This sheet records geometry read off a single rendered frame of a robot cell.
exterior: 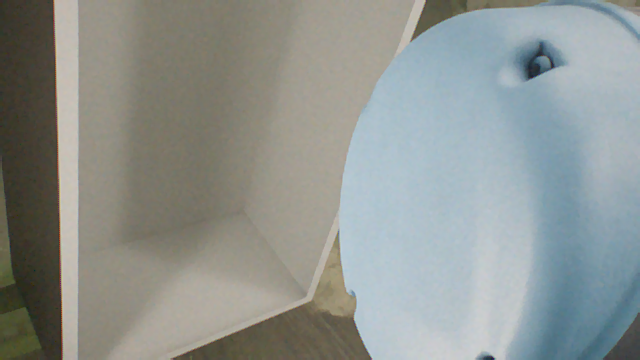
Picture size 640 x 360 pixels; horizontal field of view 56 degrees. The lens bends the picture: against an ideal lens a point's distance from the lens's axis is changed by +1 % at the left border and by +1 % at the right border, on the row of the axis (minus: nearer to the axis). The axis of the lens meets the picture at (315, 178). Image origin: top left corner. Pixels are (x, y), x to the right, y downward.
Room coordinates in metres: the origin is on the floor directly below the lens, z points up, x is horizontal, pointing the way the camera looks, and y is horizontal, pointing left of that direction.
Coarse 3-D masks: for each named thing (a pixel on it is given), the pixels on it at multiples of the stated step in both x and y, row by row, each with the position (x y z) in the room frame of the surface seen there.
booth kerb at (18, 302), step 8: (0, 288) 1.37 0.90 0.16; (8, 288) 1.38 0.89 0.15; (16, 288) 1.40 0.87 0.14; (0, 296) 1.37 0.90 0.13; (8, 296) 1.38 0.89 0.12; (16, 296) 1.39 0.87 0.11; (0, 304) 1.36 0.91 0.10; (8, 304) 1.38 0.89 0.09; (16, 304) 1.39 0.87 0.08; (0, 312) 1.36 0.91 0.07
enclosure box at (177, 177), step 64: (0, 0) 0.84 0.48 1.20; (64, 0) 0.65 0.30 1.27; (128, 0) 1.08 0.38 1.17; (192, 0) 1.17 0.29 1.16; (256, 0) 1.26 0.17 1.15; (320, 0) 1.25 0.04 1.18; (384, 0) 1.11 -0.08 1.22; (0, 64) 0.89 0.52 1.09; (64, 64) 0.66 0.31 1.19; (128, 64) 1.11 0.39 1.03; (192, 64) 1.20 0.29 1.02; (256, 64) 1.31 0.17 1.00; (320, 64) 1.23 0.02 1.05; (384, 64) 1.09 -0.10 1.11; (0, 128) 0.95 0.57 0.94; (64, 128) 0.68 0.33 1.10; (128, 128) 1.13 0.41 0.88; (192, 128) 1.24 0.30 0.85; (256, 128) 1.36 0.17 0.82; (320, 128) 1.21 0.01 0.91; (64, 192) 0.69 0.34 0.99; (128, 192) 1.17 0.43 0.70; (192, 192) 1.29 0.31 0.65; (256, 192) 1.38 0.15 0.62; (320, 192) 1.18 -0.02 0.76; (64, 256) 0.71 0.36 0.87; (128, 256) 1.16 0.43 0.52; (192, 256) 1.21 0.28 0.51; (256, 256) 1.26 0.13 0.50; (320, 256) 1.16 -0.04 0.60; (64, 320) 0.73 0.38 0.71; (128, 320) 0.98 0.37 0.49; (192, 320) 1.02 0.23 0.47; (256, 320) 1.05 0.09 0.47
